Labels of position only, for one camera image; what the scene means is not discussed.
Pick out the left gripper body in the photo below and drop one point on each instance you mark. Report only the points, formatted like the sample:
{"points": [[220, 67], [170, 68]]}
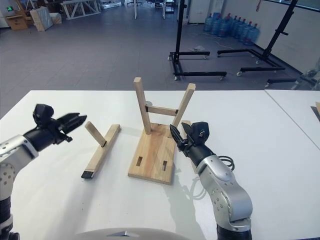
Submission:
{"points": [[42, 136]]}

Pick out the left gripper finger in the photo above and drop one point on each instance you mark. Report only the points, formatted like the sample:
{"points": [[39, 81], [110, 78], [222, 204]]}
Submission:
{"points": [[70, 118], [76, 123]]}

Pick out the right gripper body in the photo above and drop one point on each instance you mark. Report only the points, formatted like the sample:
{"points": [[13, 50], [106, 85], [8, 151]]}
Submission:
{"points": [[197, 153]]}

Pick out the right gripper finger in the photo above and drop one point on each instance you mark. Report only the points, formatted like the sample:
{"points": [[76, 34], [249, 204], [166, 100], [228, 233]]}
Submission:
{"points": [[187, 130], [178, 137]]}

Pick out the wooden cross bar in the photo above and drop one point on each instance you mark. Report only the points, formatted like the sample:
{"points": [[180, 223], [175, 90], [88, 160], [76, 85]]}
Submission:
{"points": [[161, 111], [96, 133]]}

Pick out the wooden seat board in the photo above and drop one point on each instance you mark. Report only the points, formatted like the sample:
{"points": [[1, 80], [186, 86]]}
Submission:
{"points": [[152, 155]]}

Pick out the black wheeled rack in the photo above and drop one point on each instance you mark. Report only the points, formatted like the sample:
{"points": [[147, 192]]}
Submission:
{"points": [[272, 45], [180, 50]]}

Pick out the robot body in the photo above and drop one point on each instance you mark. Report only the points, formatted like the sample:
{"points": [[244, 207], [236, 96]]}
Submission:
{"points": [[130, 231]]}

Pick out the blue water bottle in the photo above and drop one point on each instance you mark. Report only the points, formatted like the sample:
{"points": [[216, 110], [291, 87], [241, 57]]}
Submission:
{"points": [[225, 27], [248, 34], [256, 33], [216, 25], [243, 31], [208, 23]]}

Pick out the cardboard box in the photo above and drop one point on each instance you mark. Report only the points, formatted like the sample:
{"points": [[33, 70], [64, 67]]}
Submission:
{"points": [[17, 22]]}

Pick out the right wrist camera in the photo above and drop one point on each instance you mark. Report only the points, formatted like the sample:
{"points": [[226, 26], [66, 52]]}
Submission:
{"points": [[200, 132]]}

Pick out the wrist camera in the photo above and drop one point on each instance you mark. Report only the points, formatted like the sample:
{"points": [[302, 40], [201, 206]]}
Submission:
{"points": [[200, 132], [43, 112]]}

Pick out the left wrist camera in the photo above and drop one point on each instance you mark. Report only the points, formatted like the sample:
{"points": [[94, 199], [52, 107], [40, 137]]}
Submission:
{"points": [[43, 112]]}

